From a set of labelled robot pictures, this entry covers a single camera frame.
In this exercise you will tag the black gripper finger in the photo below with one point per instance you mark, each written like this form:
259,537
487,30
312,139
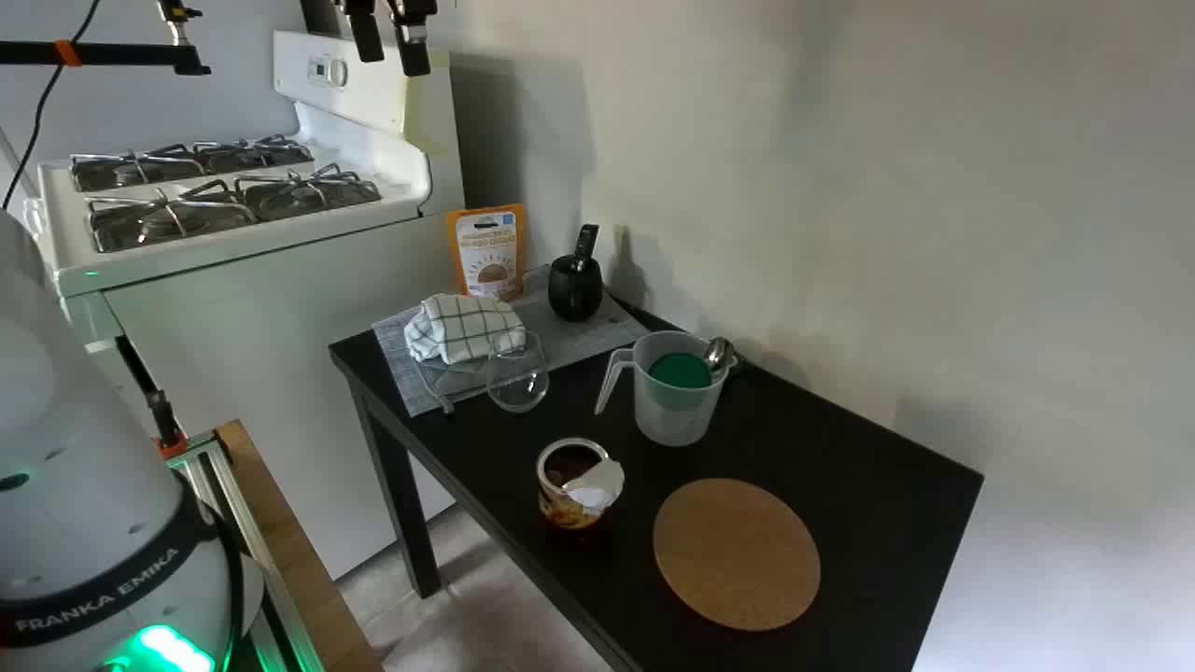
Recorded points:
417,34
364,30

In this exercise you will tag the white checkered cloth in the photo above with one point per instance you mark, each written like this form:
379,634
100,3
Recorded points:
468,327

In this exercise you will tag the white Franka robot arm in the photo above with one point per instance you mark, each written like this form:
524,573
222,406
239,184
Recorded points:
76,497

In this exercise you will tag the black vertical pole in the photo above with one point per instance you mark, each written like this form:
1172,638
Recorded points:
320,16

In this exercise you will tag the black burner grate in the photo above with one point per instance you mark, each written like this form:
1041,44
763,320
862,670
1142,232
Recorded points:
190,159
236,201

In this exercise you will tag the orange food pouch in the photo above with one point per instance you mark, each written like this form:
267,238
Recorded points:
487,256

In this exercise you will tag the black mug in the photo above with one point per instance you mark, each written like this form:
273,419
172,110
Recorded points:
578,291

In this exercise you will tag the white gas stove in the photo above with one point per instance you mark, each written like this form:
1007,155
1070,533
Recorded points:
247,322

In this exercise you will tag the grey quilted pot holder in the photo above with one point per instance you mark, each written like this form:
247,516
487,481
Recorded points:
472,375

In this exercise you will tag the black table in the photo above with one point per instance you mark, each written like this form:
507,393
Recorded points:
500,435

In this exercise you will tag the black pole with orange tape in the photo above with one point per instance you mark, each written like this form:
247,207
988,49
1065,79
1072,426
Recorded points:
151,393

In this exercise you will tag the green sponge in jug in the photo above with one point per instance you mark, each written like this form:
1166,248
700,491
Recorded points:
680,368

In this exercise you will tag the metal spoon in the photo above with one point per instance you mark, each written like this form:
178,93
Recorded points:
719,354

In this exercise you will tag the clear plastic measuring jug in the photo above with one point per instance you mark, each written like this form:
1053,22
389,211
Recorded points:
675,414

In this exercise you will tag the wooden bench top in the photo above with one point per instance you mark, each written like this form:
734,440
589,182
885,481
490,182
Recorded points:
294,546

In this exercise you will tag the round wooden board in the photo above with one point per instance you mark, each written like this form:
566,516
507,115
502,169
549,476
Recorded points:
734,556

